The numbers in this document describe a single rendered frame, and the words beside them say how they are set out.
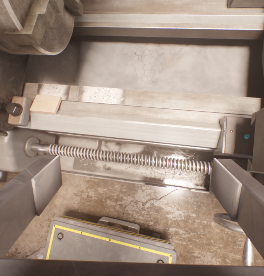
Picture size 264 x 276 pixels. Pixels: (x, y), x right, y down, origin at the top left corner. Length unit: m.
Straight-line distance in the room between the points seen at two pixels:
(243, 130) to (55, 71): 0.68
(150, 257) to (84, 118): 0.81
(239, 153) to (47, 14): 0.50
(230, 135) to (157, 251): 0.78
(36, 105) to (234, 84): 0.65
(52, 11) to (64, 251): 1.12
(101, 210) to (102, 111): 0.99
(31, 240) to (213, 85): 1.56
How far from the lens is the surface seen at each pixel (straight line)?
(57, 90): 0.68
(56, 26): 0.50
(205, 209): 1.45
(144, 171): 0.99
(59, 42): 0.51
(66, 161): 1.10
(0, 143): 0.75
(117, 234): 1.15
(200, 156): 1.01
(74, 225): 1.21
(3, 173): 0.96
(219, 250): 1.53
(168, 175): 0.99
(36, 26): 0.41
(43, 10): 0.42
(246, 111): 0.62
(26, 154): 0.80
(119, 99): 0.60
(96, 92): 0.62
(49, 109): 0.64
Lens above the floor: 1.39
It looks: 79 degrees down
